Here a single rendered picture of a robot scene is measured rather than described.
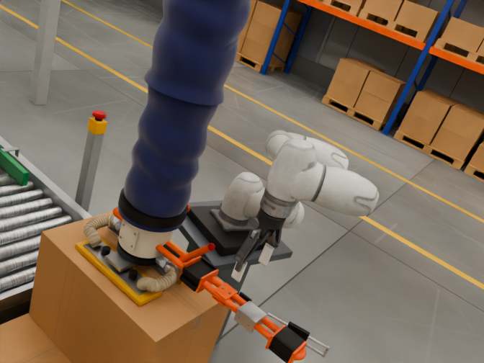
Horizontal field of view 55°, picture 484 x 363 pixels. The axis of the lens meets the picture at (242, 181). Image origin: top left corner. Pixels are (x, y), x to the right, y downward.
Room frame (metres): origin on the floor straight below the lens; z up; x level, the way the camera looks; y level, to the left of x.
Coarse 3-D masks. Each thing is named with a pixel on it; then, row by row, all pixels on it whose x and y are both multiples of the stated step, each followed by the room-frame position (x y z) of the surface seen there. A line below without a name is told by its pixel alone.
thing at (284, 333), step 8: (280, 328) 1.05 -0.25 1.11; (288, 328) 1.06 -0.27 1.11; (272, 336) 1.01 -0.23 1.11; (280, 336) 1.02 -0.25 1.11; (288, 336) 1.03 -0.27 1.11; (296, 336) 1.04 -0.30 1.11; (272, 344) 1.02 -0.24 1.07; (280, 344) 1.01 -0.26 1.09; (288, 344) 1.00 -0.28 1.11; (296, 344) 1.01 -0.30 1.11; (304, 344) 1.02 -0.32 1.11; (280, 352) 1.00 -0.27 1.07; (288, 352) 0.99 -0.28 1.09; (296, 352) 0.98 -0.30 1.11; (288, 360) 0.99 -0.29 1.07
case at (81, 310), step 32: (64, 256) 1.23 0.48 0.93; (64, 288) 1.21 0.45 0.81; (96, 288) 1.14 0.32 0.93; (64, 320) 1.20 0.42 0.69; (96, 320) 1.12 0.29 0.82; (128, 320) 1.06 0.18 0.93; (160, 320) 1.09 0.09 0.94; (192, 320) 1.15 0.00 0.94; (224, 320) 1.35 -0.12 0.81; (64, 352) 1.18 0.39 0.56; (96, 352) 1.11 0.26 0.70; (128, 352) 1.04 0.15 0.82; (160, 352) 1.04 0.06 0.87; (192, 352) 1.22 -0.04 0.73
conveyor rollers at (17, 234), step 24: (0, 168) 2.16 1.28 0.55; (0, 192) 1.97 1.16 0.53; (24, 192) 2.03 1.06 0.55; (0, 216) 1.80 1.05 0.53; (24, 216) 1.84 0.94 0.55; (48, 216) 1.93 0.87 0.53; (0, 240) 1.64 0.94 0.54; (0, 264) 1.48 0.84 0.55; (24, 264) 1.56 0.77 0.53; (0, 288) 1.38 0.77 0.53
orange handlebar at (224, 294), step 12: (120, 216) 1.34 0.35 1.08; (168, 252) 1.24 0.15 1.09; (180, 252) 1.26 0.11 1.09; (180, 264) 1.20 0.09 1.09; (216, 288) 1.14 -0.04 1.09; (228, 288) 1.16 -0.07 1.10; (216, 300) 1.12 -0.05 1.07; (228, 300) 1.11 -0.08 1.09; (240, 300) 1.13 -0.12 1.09; (264, 324) 1.08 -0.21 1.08; (264, 336) 1.03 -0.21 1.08
